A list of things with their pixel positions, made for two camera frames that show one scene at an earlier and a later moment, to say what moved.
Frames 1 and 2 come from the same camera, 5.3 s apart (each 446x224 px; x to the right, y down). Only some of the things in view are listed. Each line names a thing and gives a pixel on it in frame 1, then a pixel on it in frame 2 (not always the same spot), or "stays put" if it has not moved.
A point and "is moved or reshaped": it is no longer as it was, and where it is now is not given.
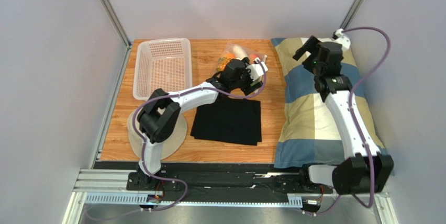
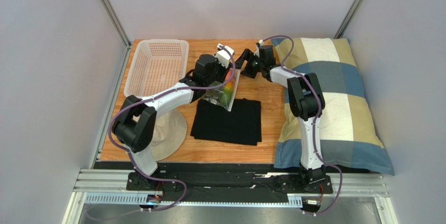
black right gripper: (311, 49) → (251, 62)
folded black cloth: (233, 121) stays put
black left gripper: (248, 89) → (224, 71)
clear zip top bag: (233, 51) is moved or reshaped
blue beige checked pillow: (308, 136) stays put
